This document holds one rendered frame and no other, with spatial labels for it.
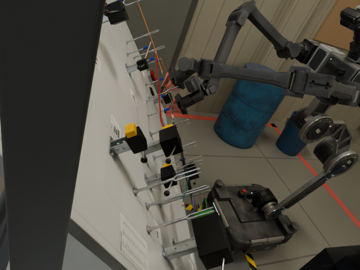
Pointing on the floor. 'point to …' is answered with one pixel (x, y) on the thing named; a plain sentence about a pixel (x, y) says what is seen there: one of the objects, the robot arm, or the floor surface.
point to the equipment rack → (44, 119)
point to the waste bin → (290, 139)
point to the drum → (247, 110)
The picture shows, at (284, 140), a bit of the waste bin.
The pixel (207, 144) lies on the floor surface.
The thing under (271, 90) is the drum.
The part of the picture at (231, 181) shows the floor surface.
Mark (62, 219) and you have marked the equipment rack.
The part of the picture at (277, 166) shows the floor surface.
